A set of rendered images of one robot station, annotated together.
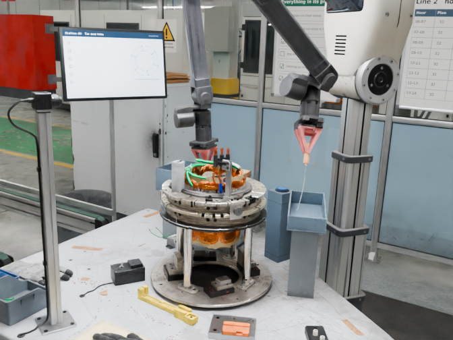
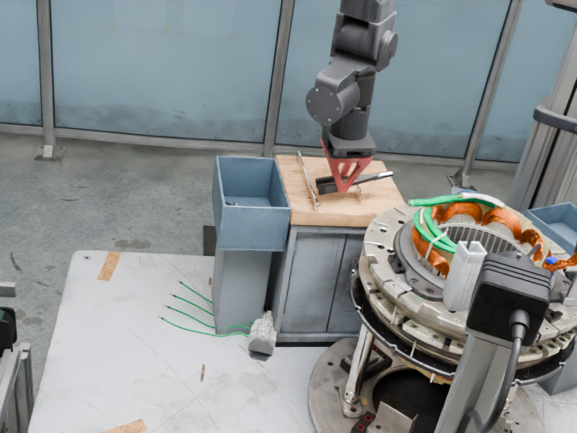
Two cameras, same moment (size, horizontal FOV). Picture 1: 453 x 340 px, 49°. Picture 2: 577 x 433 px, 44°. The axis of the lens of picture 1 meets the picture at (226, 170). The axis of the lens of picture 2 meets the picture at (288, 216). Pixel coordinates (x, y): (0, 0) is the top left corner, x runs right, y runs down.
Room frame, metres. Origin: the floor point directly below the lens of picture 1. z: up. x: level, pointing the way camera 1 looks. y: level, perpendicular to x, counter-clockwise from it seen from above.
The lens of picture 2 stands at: (0.98, 0.81, 1.65)
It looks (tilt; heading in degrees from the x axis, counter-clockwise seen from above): 32 degrees down; 319
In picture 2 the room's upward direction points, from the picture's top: 9 degrees clockwise
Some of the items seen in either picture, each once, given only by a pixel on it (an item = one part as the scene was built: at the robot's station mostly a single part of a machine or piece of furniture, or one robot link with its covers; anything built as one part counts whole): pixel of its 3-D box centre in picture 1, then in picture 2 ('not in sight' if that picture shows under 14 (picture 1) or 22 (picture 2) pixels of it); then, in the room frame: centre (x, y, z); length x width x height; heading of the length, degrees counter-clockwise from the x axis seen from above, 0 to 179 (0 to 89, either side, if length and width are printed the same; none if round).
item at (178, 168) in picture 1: (178, 176); (464, 277); (1.40, 0.14, 1.14); 0.03 x 0.03 x 0.09; 66
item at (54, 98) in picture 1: (47, 101); (508, 290); (1.18, 0.43, 1.37); 0.06 x 0.04 x 0.04; 124
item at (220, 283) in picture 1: (222, 282); (495, 430); (1.35, 0.00, 0.83); 0.05 x 0.04 x 0.02; 120
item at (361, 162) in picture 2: (204, 154); (343, 161); (1.70, 0.08, 1.14); 0.07 x 0.07 x 0.09; 63
